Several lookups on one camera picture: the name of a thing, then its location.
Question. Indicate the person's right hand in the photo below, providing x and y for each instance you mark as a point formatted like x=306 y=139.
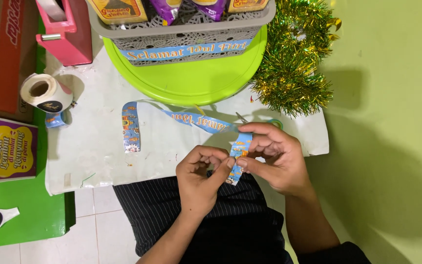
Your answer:
x=284 y=161

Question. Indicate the person's left hand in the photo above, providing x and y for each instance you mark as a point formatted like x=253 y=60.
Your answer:
x=194 y=190

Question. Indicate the long blue printed ribbon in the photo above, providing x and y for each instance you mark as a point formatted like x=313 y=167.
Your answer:
x=203 y=123

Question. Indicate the person's striped dark trousers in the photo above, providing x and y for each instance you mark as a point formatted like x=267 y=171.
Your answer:
x=225 y=227

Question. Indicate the green and gold tinsel garland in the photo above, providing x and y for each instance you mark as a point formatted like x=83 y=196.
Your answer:
x=291 y=73

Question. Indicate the lime green round tray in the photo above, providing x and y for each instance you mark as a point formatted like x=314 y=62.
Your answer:
x=189 y=84

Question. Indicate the blue ribbon band on basket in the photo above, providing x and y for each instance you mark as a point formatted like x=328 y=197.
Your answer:
x=185 y=51

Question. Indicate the small blue ribbon roll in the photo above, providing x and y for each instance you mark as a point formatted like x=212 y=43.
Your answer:
x=54 y=120

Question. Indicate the grey perforated plastic basket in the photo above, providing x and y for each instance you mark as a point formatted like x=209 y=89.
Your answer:
x=181 y=33

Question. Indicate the small yellow snack packet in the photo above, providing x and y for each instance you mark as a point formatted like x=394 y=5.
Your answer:
x=247 y=4

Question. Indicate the purple snack packet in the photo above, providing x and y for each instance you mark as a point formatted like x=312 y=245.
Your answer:
x=167 y=11
x=211 y=9

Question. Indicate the roll of black round stickers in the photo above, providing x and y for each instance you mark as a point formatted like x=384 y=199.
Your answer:
x=49 y=95

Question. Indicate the pink tape dispenser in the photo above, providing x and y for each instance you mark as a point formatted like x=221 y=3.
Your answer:
x=71 y=47

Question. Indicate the purple cake box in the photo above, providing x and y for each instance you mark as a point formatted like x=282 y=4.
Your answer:
x=9 y=154

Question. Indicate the large yellow snack packet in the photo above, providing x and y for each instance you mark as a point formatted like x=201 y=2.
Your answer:
x=117 y=11

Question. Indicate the white tape roll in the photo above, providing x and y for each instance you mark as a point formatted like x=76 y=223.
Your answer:
x=49 y=9

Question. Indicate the brown and red cardboard box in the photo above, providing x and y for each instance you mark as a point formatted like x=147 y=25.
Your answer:
x=6 y=55

